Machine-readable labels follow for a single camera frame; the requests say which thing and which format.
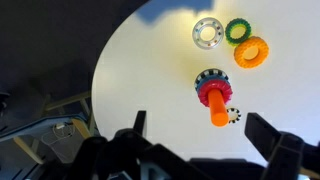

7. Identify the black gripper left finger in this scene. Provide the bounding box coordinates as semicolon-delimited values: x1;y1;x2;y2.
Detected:
133;110;148;138

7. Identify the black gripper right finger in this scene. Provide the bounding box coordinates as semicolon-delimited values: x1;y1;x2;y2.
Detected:
244;112;284;162

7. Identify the clear plastic ring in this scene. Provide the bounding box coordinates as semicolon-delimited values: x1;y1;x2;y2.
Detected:
191;17;225;50

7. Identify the orange stacking rod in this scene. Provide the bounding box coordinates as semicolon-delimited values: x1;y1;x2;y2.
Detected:
207;88;230;128

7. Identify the wooden legged chair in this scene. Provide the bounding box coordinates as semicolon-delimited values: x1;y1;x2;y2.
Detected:
0;91;99;166

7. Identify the small black white ring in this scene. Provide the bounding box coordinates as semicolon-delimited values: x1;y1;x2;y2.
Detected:
226;106;242;124

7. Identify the red ridged ring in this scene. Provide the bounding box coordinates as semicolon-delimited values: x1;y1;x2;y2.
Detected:
197;79;233;108

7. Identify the blue ridged ring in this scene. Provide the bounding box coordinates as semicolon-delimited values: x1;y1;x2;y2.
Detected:
195;74;231;95

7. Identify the white cable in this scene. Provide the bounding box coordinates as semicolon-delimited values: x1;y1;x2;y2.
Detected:
41;121;77;149

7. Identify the black white striped base ring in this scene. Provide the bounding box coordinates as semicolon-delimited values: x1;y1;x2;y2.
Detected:
194;68;230;89

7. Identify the orange ridged ring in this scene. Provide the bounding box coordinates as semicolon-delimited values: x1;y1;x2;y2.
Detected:
233;35;270;69

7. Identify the green ridged ring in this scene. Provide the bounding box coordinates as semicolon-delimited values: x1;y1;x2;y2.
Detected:
224;17;253;46

